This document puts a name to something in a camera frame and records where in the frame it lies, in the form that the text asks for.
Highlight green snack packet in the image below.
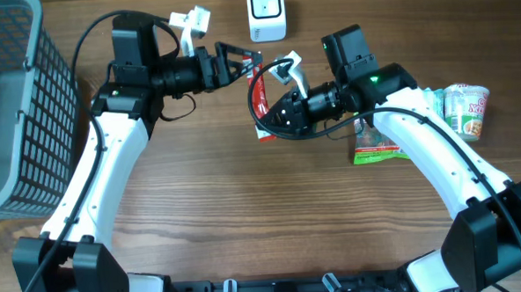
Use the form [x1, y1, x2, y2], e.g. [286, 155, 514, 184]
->
[353, 119, 408, 164]

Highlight left camera black cable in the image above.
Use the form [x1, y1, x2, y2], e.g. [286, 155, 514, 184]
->
[0, 7, 193, 292]

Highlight right camera black cable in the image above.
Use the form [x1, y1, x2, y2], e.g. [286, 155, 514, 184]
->
[245, 47, 521, 292]

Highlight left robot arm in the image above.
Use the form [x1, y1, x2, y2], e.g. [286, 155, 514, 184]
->
[12, 6, 250, 292]

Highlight grey plastic shopping basket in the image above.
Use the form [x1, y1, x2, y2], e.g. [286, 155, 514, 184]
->
[0, 0, 78, 220]

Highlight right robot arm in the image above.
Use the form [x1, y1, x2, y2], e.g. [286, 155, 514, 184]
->
[255, 25, 521, 292]

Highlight cup noodles container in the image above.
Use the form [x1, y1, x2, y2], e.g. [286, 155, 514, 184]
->
[444, 84, 490, 142]

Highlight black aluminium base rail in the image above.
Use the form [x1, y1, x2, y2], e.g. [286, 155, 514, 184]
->
[165, 269, 415, 292]

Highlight light blue snack packet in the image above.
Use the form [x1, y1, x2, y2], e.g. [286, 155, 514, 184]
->
[422, 88, 445, 119]

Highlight white barcode scanner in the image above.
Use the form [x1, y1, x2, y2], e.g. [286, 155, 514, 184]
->
[246, 0, 287, 42]

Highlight red snack packet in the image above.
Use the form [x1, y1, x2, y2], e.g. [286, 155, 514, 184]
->
[246, 62, 275, 142]

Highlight camera black cable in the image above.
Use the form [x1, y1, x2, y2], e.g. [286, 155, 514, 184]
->
[0, 7, 193, 292]
[245, 47, 521, 292]

